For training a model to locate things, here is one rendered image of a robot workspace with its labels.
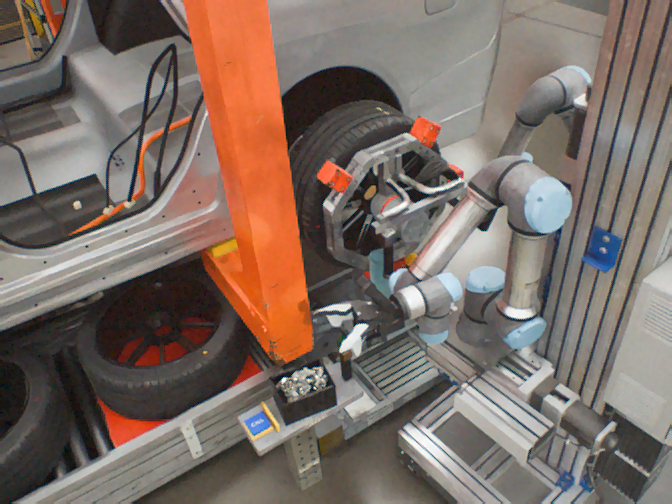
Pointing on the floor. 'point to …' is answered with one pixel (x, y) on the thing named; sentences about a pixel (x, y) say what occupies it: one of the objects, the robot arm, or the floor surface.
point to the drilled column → (304, 458)
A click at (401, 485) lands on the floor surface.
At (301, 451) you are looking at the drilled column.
